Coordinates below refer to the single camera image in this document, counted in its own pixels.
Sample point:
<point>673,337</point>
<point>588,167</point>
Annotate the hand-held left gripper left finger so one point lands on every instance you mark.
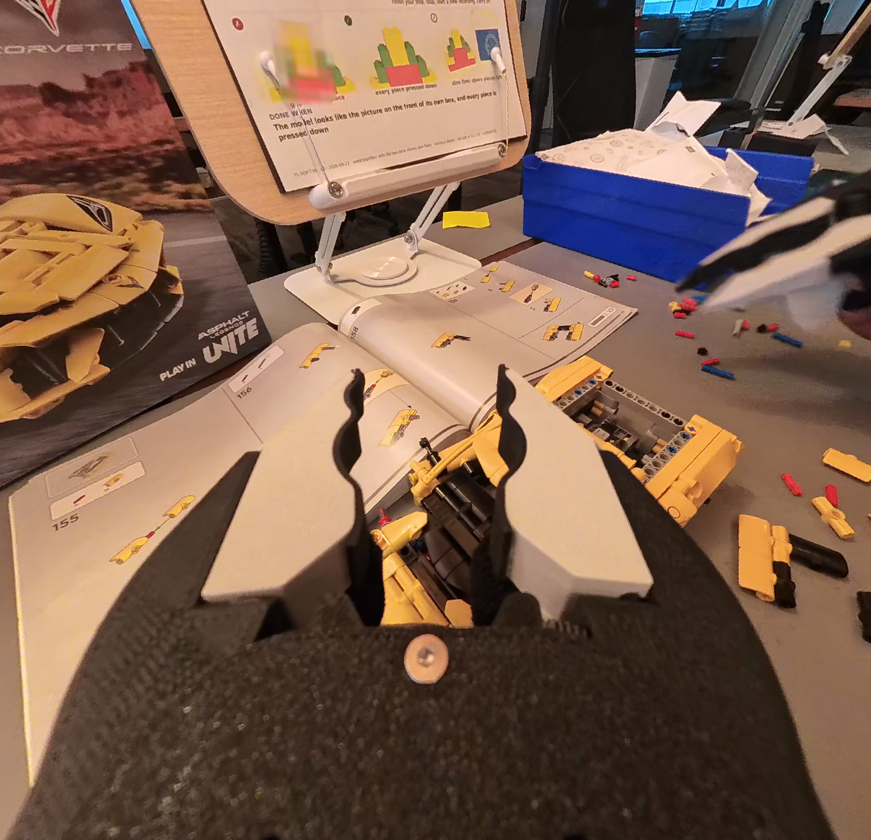
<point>292,513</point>

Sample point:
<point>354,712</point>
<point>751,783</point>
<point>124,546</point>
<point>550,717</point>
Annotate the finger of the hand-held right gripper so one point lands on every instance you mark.
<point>782,282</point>
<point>769,234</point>

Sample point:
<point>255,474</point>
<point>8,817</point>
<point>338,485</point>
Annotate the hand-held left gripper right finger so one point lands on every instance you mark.
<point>571,513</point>

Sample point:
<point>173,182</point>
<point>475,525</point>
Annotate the yellow brick car model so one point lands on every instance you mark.
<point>694,452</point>

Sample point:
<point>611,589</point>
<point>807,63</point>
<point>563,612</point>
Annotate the yellow panel brick assembly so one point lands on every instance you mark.
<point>755,554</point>

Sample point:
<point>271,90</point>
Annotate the yellow curved panel brick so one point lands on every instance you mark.
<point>847,464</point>

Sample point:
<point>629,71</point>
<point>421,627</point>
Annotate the yellow axle connector brick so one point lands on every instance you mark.
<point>833,517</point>

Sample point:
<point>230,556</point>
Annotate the grey desk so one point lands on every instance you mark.
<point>830,683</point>

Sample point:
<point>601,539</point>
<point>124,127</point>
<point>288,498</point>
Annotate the scattered small pin bricks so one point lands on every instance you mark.
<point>718,372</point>

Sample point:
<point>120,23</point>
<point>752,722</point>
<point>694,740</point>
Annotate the white printed paper bags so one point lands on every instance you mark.
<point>646,152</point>

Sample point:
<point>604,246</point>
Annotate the instruction booklet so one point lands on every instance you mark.
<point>170,431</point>

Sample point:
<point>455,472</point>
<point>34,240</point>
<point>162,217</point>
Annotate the blue bin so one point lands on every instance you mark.
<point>612,207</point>

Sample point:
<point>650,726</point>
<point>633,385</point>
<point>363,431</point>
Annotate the yellow paper slip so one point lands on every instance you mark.
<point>466,219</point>

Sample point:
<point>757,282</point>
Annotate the printed paper sheet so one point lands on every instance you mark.
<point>408,132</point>

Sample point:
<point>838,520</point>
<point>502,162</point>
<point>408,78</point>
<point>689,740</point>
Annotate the wooden board white stand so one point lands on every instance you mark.
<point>197,105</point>

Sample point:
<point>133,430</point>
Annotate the brick car set box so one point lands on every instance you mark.
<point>102,139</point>

